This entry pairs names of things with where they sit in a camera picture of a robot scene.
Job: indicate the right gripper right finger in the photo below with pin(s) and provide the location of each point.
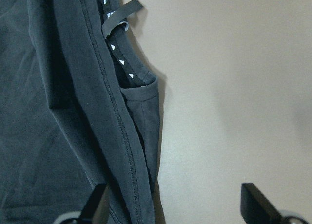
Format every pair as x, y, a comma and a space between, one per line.
255, 208

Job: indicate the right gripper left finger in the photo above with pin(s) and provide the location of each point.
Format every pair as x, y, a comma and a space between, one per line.
89, 210

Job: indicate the black graphic t-shirt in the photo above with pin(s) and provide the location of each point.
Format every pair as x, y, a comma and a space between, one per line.
78, 111

